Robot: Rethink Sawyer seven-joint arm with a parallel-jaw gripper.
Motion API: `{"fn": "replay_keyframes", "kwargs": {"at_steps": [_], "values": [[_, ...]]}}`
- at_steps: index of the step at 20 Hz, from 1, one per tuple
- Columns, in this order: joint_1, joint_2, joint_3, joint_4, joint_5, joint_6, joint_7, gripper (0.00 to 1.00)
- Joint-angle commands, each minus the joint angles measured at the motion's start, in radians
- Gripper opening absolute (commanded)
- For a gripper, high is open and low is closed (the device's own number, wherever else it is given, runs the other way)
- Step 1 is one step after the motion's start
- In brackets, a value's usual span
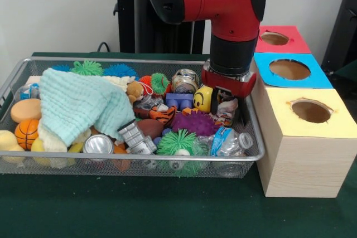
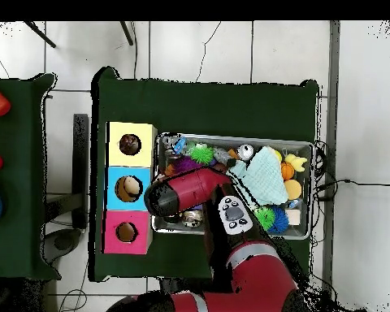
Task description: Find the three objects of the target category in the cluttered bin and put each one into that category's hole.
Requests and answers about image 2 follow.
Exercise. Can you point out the mint green knitted cloth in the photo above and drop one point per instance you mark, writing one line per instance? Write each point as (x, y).
(265, 177)

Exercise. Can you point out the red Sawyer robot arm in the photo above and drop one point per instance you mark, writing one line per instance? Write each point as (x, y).
(195, 185)

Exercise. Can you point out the clear shallow bin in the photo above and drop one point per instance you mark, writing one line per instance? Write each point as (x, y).
(302, 229)

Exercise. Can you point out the purple spiky ball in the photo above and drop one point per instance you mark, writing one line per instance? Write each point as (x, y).
(186, 163)

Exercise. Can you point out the green spiky ball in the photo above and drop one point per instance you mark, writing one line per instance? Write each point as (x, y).
(202, 155)

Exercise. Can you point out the crushed plastic water bottle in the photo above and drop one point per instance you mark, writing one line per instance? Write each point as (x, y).
(172, 144)

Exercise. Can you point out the dark green table cloth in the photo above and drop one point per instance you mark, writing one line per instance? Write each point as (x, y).
(201, 104)

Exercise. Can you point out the green fuzzy monster toy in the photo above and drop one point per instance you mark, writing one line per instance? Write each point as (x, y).
(266, 218)

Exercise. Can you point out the small orange basketball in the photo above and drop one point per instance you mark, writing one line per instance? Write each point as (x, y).
(286, 171)

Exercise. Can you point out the pale orange round sponge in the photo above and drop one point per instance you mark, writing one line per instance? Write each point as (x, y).
(292, 189)

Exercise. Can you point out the black tripod leg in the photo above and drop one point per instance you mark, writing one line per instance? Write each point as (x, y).
(127, 32)
(39, 34)

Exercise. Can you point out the green covered side table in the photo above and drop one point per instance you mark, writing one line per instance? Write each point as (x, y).
(13, 143)

